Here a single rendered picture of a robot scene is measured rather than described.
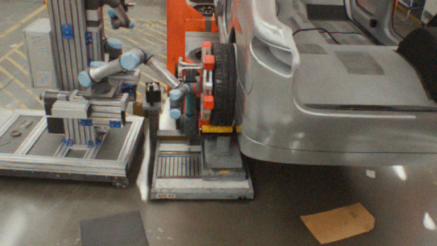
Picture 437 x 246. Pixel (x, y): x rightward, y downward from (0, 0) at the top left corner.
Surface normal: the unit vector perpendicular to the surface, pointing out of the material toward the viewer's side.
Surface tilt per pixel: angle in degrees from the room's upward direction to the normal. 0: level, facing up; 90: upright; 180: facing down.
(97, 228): 0
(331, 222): 1
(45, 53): 90
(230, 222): 0
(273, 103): 90
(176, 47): 90
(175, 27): 90
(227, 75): 53
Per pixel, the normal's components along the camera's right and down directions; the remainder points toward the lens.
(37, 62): -0.04, 0.49
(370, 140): 0.04, 0.73
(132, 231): 0.05, -0.87
